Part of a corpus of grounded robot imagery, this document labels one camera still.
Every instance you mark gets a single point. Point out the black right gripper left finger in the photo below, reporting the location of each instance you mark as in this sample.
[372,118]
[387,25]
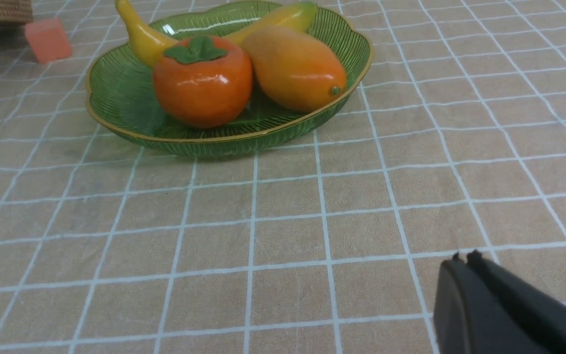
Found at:
[468,318]

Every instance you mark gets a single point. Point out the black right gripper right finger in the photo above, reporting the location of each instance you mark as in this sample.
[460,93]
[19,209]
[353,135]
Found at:
[540,316]

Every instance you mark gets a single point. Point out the orange yellow mango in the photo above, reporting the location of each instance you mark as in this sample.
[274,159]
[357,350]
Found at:
[294,69]

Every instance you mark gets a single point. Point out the orange persimmon green calyx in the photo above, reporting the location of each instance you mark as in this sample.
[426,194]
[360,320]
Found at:
[204,81]

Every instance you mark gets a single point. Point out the yellow banana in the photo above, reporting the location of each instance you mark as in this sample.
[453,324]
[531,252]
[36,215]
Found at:
[149,44]

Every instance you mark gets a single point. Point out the checkered beige tablecloth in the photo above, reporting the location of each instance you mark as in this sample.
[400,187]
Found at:
[330,244]

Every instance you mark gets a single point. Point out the green glass leaf plate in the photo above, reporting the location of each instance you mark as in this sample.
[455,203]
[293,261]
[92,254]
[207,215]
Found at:
[120,98]

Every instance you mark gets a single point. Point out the orange foam cube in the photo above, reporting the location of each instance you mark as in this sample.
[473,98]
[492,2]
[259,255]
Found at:
[48,40]

